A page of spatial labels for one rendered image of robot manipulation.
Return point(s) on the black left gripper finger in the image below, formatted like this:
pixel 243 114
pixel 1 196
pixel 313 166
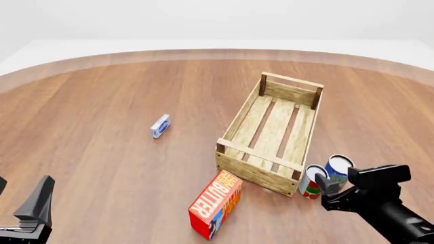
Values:
pixel 39 203
pixel 2 185

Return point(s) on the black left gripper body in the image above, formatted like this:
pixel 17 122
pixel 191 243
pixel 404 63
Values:
pixel 23 233

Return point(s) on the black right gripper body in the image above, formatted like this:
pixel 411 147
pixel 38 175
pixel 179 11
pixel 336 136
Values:
pixel 340 200

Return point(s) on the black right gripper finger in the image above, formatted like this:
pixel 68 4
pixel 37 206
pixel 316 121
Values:
pixel 328 186

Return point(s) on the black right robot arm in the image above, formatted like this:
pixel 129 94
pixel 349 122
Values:
pixel 393 216

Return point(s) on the white red tomato tin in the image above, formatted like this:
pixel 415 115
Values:
pixel 306 185

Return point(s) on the wooden slat tray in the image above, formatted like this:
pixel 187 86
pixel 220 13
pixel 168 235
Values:
pixel 283 119

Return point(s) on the blue tin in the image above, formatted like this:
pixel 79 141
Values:
pixel 335 172

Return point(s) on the red butter box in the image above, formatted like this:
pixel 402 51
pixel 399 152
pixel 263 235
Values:
pixel 210 200

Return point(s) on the small blue white box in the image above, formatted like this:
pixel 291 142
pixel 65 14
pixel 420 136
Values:
pixel 160 127

